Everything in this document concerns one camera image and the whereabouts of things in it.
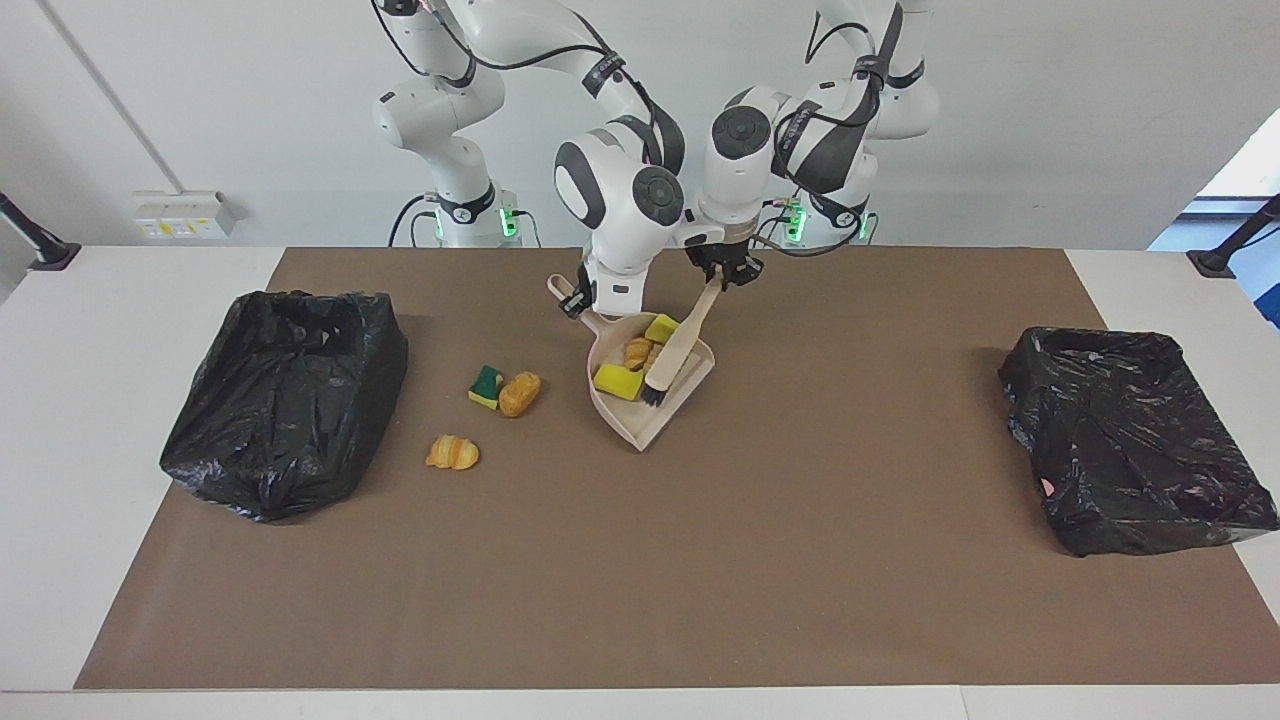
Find beige hand brush black bristles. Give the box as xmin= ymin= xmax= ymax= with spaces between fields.
xmin=640 ymin=283 xmax=723 ymax=408

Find yellow notched sponge piece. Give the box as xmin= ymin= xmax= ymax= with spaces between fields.
xmin=593 ymin=362 xmax=647 ymax=403

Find beige plastic dustpan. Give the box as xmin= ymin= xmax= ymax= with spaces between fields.
xmin=546 ymin=274 xmax=717 ymax=453

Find black bag-lined bin pink spot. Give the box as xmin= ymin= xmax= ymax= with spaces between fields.
xmin=997 ymin=325 xmax=1280 ymax=559

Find brown oval bread roll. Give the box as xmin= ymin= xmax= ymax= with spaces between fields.
xmin=498 ymin=371 xmax=543 ymax=419

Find green and yellow sponge piece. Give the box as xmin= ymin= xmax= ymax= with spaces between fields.
xmin=467 ymin=364 xmax=507 ymax=411

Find brown table mat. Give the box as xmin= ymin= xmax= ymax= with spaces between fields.
xmin=75 ymin=247 xmax=1280 ymax=691

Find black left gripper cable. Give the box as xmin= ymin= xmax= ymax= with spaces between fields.
xmin=755 ymin=0 xmax=901 ymax=259

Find black right base cable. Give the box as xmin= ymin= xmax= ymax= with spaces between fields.
xmin=387 ymin=193 xmax=443 ymax=248

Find white wall socket box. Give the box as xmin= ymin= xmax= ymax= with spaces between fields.
xmin=130 ymin=190 xmax=241 ymax=241

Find white wall conduit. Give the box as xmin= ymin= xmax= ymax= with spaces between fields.
xmin=38 ymin=0 xmax=191 ymax=196

